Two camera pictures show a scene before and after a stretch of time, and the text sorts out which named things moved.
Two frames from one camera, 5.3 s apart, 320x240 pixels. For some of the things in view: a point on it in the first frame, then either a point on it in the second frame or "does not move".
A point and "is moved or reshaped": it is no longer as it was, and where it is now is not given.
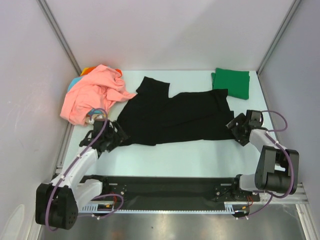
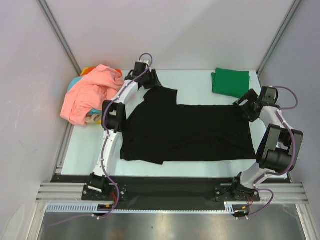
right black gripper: x=240 y=129 to x=246 y=107
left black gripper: x=120 y=136 to x=154 y=82
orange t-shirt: x=119 y=70 does not move
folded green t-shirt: x=236 y=82 does not move
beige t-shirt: x=93 y=117 does not move
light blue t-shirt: x=73 y=81 does not move
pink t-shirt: x=97 y=89 does not move
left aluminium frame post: x=49 y=15 does not move
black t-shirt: x=151 y=118 is moved or reshaped
